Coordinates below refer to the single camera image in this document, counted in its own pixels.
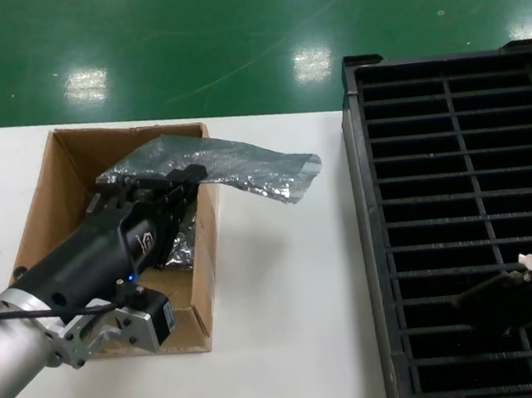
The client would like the black slotted plastic container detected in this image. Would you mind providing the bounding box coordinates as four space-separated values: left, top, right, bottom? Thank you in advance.
333 35 532 398

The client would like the black left camera cable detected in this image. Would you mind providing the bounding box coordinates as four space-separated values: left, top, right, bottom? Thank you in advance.
0 278 148 332

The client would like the silver anti-static bag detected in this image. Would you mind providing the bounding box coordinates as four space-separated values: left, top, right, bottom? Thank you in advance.
90 115 328 227

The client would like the brown cardboard box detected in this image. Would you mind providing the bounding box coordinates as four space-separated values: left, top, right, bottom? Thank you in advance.
0 111 241 376

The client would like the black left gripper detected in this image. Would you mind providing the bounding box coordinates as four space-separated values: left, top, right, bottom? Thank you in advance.
0 163 225 330

